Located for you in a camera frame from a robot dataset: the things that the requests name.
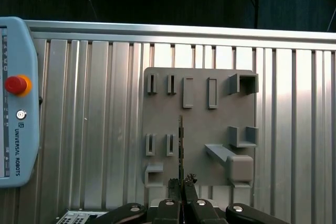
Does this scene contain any pale blue teach pendant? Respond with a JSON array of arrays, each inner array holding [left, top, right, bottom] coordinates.
[[0, 16, 41, 189]]

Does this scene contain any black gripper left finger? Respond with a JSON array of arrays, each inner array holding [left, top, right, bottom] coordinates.
[[91, 178, 183, 224]]

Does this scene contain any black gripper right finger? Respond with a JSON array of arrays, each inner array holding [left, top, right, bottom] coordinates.
[[183, 173, 289, 224]]

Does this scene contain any blue RAM stick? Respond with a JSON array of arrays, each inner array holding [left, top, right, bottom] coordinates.
[[177, 114, 185, 183]]

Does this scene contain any grey parts rack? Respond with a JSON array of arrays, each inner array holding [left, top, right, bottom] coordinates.
[[141, 66, 260, 189]]

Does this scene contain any black PC case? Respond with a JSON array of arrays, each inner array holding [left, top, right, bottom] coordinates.
[[55, 208, 113, 224]]

